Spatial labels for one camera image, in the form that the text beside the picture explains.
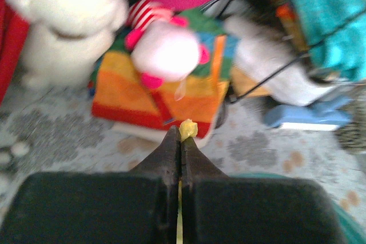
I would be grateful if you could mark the teal folded cloth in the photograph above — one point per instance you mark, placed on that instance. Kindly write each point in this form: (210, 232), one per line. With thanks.
(328, 12)

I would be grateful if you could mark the blue floor mop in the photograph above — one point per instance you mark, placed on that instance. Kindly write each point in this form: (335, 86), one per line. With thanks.
(319, 116)

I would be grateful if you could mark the cream plush lamb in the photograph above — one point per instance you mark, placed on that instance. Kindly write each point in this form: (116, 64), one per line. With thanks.
(65, 39)

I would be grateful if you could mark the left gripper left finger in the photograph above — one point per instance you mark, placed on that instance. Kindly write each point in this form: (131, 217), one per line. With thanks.
(138, 206)

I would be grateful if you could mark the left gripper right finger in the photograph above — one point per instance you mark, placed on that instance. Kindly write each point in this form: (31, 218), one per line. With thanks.
(217, 208)

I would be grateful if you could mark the rainbow striped cloth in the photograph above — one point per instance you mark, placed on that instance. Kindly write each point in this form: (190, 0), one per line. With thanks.
(119, 96)

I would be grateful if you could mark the pink white plush doll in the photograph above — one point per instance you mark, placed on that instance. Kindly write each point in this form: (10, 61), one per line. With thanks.
(162, 47)

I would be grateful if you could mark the teal trash bin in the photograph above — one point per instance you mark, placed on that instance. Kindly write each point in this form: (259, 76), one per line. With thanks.
(352, 230)

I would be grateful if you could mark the white sneaker left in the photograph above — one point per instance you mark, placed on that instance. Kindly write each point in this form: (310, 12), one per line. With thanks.
(261, 51)

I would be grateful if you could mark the red cloth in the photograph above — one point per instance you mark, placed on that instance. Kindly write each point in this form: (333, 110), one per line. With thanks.
(13, 35)

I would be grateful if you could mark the yellow trash bag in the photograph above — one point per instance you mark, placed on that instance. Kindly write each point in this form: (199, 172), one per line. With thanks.
(187, 129)

